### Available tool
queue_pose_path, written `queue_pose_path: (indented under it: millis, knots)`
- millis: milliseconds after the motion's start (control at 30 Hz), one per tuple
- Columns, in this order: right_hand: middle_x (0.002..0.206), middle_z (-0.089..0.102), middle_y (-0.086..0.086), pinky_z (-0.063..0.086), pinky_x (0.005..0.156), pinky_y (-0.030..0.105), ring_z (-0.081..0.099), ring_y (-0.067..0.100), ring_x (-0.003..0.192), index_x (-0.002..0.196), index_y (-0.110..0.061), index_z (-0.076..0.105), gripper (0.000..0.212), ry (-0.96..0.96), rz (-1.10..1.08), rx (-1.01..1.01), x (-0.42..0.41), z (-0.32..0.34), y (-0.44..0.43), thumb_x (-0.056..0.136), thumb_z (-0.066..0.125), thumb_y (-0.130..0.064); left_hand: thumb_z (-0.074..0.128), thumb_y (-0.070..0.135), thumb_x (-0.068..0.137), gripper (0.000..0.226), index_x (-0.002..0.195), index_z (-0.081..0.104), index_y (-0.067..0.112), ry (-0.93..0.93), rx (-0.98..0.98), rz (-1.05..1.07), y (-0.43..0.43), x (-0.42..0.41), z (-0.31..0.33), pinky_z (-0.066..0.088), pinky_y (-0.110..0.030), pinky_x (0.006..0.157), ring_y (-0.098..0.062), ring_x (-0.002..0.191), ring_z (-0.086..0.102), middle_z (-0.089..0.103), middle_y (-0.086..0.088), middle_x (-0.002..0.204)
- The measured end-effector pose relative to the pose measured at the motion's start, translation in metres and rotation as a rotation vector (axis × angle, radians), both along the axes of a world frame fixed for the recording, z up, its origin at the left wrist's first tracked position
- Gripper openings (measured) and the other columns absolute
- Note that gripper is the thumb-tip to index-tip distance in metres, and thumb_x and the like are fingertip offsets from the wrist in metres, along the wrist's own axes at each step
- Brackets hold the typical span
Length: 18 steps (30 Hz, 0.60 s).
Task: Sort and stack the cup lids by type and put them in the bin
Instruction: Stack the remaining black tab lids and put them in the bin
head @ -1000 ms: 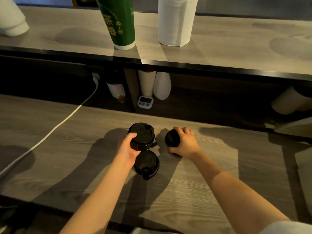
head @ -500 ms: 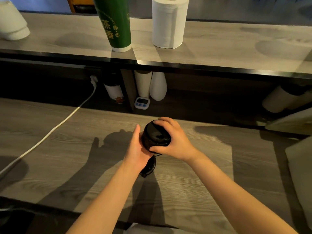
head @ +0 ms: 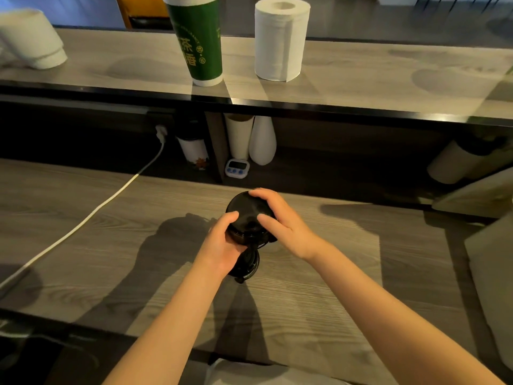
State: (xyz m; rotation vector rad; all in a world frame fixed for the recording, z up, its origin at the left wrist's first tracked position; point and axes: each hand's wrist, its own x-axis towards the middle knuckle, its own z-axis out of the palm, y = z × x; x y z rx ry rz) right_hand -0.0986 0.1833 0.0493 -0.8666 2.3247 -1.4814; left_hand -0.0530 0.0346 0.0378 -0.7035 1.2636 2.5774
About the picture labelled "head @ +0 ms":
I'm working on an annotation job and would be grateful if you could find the person's left forearm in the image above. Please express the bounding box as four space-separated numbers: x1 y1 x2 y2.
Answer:
102 262 225 385

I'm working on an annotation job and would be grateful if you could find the white paper cup sleeve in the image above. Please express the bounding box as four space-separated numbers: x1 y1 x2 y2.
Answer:
224 113 255 161

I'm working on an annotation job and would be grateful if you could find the black tethered plug cup lid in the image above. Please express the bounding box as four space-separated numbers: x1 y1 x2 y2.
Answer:
228 248 260 284
225 191 278 247

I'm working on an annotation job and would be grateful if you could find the person's white shirt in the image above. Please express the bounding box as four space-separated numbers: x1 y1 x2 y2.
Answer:
204 358 349 385

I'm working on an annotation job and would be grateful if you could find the green paper cup stack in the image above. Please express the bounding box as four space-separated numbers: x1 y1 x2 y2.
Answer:
162 0 224 88

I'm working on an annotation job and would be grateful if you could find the yellow wooden chair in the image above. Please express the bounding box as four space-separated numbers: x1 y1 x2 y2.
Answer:
115 0 173 30

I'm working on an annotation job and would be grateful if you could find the white bin lid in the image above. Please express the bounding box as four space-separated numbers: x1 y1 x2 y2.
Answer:
432 166 513 219

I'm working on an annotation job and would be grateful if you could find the small white digital timer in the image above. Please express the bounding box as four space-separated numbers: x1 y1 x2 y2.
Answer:
224 158 251 180

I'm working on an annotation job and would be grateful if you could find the white paper towel roll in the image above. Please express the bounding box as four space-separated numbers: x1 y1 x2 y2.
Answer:
254 0 312 83

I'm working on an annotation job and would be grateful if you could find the person's right hand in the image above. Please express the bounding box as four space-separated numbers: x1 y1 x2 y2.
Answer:
248 188 329 264

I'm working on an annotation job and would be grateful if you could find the white canister with black lid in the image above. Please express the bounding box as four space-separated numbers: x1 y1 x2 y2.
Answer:
176 120 210 171

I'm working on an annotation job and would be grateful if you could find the white power cable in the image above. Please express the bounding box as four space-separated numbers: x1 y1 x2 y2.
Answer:
0 125 168 289

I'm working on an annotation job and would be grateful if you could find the white plastic storage bin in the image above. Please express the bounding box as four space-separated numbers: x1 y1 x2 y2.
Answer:
464 212 513 372

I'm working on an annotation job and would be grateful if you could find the person's right forearm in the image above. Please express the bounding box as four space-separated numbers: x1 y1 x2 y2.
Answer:
308 244 506 385

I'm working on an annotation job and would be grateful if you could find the person's left hand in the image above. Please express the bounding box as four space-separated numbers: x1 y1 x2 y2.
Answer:
194 211 247 279

